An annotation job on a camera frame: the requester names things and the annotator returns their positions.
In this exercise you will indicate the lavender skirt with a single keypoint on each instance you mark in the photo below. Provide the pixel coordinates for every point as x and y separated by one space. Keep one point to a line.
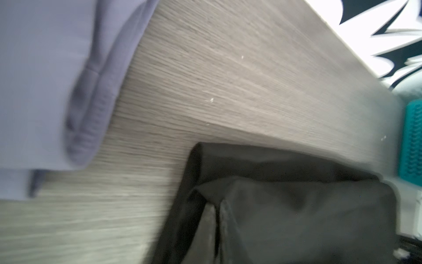
62 66

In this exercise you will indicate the black garment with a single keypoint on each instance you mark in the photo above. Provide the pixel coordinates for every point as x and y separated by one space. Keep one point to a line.
290 207

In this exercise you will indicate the teal plastic basket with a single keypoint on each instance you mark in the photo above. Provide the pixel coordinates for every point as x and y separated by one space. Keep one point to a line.
410 162

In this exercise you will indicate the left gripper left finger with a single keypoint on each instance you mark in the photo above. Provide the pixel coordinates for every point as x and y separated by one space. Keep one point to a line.
202 248

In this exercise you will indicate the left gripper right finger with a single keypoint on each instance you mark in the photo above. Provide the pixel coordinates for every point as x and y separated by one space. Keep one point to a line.
230 244

